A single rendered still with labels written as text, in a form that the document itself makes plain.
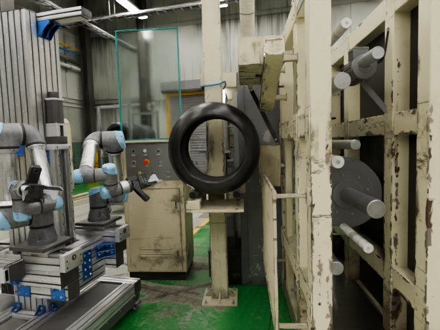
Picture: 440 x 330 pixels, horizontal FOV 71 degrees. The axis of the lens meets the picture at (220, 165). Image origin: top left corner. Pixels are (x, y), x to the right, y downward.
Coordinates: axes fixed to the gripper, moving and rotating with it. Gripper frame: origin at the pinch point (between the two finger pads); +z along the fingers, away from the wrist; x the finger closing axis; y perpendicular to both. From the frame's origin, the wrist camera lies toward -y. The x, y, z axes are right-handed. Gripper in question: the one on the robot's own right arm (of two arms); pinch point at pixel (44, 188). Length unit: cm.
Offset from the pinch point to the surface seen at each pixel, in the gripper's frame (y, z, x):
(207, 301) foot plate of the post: 88, -21, -130
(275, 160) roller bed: -22, 25, -143
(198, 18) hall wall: -570, -665, -721
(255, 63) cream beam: -70, 46, -82
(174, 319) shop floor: 93, -25, -100
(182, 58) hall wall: -433, -725, -711
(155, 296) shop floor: 92, -62, -113
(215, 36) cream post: -109, -11, -112
